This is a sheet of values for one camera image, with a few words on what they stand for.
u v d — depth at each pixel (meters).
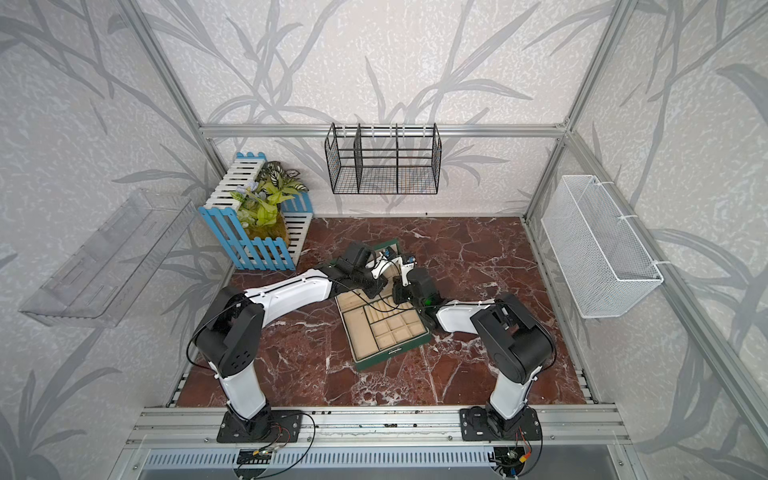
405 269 0.82
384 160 1.06
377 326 0.86
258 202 0.88
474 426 0.72
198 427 0.76
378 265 0.79
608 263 0.61
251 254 0.99
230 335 0.47
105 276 0.67
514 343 0.47
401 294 0.83
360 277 0.77
